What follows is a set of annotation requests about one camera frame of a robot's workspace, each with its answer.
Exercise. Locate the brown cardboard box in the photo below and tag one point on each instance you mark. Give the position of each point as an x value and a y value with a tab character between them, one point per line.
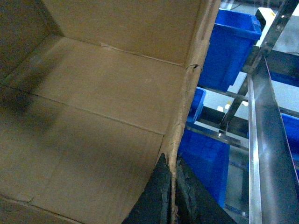
92	92

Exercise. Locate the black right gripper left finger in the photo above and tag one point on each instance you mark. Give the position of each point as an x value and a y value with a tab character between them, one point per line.
153	205

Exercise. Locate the blue bin lower shelf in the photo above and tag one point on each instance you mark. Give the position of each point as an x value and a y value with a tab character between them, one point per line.
208	159

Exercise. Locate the blue bin middle shelf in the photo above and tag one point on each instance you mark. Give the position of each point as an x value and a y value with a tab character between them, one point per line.
197	105

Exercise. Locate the blue bin upper shelf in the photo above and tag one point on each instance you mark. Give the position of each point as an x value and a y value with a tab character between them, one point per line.
231	41

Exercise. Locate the stainless steel shelf frame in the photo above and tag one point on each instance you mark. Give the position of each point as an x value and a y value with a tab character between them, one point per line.
262	185

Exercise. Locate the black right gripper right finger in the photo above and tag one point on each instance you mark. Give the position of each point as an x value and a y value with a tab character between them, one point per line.
195	204

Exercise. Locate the blue bin shelf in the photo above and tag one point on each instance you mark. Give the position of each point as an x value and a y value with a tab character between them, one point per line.
231	41
197	105
208	159

